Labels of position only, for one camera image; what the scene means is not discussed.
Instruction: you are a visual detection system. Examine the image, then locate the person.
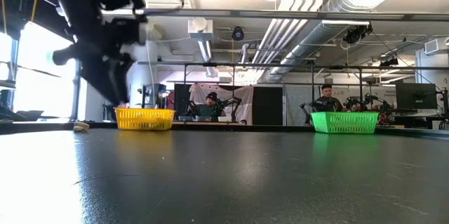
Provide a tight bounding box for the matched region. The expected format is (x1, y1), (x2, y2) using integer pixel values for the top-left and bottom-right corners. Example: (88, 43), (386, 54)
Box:
(311, 83), (345, 113)
(189, 91), (227, 122)

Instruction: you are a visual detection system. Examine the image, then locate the white wall air unit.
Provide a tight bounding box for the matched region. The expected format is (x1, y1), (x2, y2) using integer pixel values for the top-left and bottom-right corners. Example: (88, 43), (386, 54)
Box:
(423, 37), (441, 55)

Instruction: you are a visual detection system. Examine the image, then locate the large silver ventilation duct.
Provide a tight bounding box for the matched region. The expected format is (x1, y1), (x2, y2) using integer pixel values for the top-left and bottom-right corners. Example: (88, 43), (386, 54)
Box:
(261, 0), (432, 84)

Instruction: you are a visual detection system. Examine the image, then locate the black red background robot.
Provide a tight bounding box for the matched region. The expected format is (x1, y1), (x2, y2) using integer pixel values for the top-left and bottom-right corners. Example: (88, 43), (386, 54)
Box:
(345, 93), (392, 125)

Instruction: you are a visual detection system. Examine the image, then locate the black equipment stand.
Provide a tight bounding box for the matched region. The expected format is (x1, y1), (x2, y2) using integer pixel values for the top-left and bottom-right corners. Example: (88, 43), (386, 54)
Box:
(137, 82), (169, 110)

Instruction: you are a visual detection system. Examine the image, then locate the yellow hanging strap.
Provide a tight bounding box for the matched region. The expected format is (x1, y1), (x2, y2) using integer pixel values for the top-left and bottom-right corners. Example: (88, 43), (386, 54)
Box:
(30, 0), (40, 23)

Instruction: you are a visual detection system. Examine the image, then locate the grey overhead frame rail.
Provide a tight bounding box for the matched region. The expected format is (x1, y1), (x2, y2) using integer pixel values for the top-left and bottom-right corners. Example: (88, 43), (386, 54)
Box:
(140, 8), (449, 22)

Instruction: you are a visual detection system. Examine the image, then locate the black ceiling track light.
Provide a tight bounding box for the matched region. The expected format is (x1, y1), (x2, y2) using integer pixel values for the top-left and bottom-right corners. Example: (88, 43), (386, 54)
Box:
(342, 23), (373, 45)
(378, 57), (399, 67)

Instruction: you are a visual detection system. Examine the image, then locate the green plastic basket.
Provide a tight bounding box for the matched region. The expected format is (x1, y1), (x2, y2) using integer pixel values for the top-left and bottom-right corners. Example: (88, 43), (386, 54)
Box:
(310, 111), (380, 134)

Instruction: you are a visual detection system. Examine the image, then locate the black background rack frame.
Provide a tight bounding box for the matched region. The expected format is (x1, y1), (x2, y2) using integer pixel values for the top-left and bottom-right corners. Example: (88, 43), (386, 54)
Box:
(137, 61), (449, 126)

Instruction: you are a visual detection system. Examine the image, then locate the bright large window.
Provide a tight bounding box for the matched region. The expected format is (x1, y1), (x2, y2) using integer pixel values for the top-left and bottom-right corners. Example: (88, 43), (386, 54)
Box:
(0, 22), (81, 119)

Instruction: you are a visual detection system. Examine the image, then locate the black round ceiling speaker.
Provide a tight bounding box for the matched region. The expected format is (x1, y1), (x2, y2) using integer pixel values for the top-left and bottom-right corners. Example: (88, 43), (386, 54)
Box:
(231, 26), (246, 41)

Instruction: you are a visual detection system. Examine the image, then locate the yellow plastic basket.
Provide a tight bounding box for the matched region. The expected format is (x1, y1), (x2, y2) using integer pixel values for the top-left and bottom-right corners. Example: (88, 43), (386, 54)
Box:
(114, 107), (175, 131)

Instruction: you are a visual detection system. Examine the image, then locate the beige toy mushroom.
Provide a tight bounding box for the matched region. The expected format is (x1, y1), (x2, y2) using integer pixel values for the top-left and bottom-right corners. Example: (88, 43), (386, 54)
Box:
(72, 121), (91, 133)

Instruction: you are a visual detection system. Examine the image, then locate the white cloth backdrop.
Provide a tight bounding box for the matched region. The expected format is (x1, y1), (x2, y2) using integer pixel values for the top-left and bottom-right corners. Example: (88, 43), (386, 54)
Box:
(189, 84), (254, 119)

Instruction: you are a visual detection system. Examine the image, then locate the white ceiling pipe run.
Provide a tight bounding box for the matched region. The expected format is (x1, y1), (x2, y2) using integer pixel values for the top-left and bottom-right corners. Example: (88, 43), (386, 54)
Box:
(250, 0), (323, 65)

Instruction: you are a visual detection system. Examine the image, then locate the black computer monitor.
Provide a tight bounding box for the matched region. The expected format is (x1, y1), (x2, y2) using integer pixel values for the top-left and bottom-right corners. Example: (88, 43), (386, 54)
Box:
(395, 82), (438, 110)

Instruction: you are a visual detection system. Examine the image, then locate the white ceiling air box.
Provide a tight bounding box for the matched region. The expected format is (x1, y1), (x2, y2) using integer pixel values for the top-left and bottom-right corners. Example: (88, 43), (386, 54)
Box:
(187, 17), (214, 41)

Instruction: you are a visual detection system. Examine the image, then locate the white patterned curtain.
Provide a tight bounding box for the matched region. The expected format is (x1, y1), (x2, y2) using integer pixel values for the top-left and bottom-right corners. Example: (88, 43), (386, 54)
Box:
(284, 85), (397, 117)

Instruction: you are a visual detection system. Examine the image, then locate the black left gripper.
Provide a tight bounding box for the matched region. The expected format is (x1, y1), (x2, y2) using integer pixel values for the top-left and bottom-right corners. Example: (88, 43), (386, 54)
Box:
(74, 18), (148, 108)

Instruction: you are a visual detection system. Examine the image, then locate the black partition panel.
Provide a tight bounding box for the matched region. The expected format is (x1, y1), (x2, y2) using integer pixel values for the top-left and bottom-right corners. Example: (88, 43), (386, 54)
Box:
(252, 86), (284, 126)

